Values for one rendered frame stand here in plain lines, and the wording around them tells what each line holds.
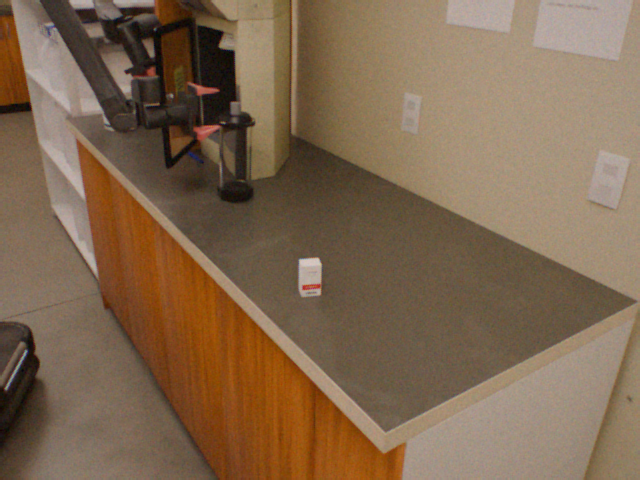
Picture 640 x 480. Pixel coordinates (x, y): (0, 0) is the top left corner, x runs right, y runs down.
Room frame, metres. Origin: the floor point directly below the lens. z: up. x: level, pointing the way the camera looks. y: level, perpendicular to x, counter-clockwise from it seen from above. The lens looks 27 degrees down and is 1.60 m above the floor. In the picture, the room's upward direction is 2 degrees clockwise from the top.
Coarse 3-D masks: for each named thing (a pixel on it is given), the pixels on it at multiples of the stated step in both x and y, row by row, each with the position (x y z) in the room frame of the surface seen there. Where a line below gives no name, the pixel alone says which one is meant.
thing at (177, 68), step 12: (168, 36) 1.72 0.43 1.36; (180, 36) 1.82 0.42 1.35; (156, 48) 1.63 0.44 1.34; (168, 48) 1.71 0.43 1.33; (180, 48) 1.81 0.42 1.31; (156, 60) 1.63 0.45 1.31; (168, 60) 1.70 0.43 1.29; (180, 60) 1.80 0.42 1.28; (156, 72) 1.63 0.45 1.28; (168, 72) 1.70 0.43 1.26; (180, 72) 1.79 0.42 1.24; (192, 72) 1.90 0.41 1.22; (168, 84) 1.69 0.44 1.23; (180, 84) 1.79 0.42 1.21; (180, 132) 1.75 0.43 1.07; (180, 144) 1.74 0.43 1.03; (168, 168) 1.63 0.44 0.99
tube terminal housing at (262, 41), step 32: (256, 0) 1.71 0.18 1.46; (288, 0) 1.92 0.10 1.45; (256, 32) 1.71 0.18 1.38; (288, 32) 1.92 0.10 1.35; (256, 64) 1.71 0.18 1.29; (288, 64) 1.92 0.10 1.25; (256, 96) 1.71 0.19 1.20; (288, 96) 1.92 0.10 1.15; (256, 128) 1.71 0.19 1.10; (288, 128) 1.92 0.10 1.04; (256, 160) 1.71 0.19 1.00
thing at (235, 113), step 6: (234, 102) 1.57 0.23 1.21; (234, 108) 1.56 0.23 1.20; (240, 108) 1.57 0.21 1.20; (222, 114) 1.56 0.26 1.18; (228, 114) 1.56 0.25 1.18; (234, 114) 1.56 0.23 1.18; (240, 114) 1.57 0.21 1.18; (246, 114) 1.57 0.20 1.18; (222, 120) 1.54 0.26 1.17; (228, 120) 1.53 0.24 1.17; (234, 120) 1.53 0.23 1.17; (240, 120) 1.53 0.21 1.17; (246, 120) 1.54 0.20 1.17
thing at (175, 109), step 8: (184, 96) 1.48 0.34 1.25; (168, 104) 1.46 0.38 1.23; (176, 104) 1.47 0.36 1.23; (184, 104) 1.48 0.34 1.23; (168, 112) 1.44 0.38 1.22; (176, 112) 1.45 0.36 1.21; (184, 112) 1.46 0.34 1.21; (168, 120) 1.44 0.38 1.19; (176, 120) 1.45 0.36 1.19; (184, 120) 1.46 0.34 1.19; (192, 120) 1.47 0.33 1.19; (184, 128) 1.49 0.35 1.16; (192, 128) 1.47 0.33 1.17
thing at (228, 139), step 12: (216, 120) 1.55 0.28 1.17; (252, 120) 1.56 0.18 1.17; (228, 132) 1.53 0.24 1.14; (240, 132) 1.53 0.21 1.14; (228, 144) 1.52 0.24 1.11; (240, 144) 1.53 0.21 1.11; (228, 156) 1.52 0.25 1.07; (240, 156) 1.53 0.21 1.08; (228, 168) 1.52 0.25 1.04; (240, 168) 1.53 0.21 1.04; (228, 180) 1.52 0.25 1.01; (240, 180) 1.53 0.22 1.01
